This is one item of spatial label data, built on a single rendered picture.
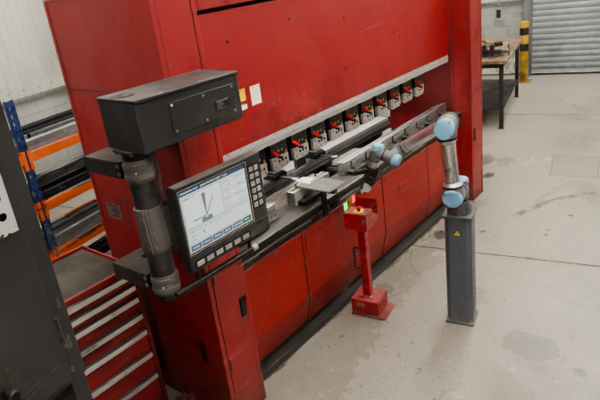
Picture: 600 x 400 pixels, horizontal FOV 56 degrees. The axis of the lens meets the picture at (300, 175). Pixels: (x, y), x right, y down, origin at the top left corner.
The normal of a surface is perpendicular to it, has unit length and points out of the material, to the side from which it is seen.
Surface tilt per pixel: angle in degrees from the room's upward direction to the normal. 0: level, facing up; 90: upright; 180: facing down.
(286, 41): 90
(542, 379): 0
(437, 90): 90
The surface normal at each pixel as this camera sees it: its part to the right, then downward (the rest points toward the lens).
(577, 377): -0.12, -0.93
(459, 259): -0.44, 0.37
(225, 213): 0.76, 0.14
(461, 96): -0.61, 0.35
